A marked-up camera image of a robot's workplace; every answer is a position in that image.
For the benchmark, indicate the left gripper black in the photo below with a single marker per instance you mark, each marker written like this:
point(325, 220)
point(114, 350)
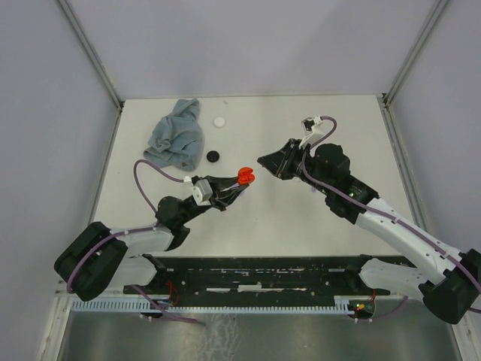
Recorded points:
point(222, 198)

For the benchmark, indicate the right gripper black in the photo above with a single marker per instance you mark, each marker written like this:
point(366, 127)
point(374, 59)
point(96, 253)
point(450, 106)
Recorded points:
point(279, 163)

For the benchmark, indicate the orange earbud charging case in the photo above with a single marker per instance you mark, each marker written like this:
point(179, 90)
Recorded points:
point(245, 176)

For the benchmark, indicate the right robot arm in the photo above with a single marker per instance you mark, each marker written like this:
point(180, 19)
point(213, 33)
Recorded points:
point(444, 278)

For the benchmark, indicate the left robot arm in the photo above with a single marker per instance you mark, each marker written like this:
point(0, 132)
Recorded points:
point(101, 258)

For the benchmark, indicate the black earbud charging case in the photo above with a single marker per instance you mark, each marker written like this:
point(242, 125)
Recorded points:
point(212, 156)

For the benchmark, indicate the blue crumpled cloth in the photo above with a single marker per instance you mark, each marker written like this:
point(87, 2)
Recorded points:
point(177, 139)

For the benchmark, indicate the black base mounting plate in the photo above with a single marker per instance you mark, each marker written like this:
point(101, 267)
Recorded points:
point(182, 277)

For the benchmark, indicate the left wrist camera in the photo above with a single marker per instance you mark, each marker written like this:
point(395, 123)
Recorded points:
point(202, 192)

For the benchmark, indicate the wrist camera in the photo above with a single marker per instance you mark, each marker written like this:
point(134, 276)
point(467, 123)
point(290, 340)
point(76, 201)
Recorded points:
point(312, 127)
point(202, 192)

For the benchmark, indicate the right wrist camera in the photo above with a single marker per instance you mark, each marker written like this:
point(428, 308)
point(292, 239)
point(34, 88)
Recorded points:
point(312, 127)

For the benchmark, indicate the aluminium frame rail right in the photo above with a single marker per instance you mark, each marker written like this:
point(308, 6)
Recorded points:
point(418, 208)

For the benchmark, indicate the aluminium frame rail left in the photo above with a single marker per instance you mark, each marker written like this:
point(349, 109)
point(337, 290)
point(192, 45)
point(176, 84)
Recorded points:
point(73, 21)

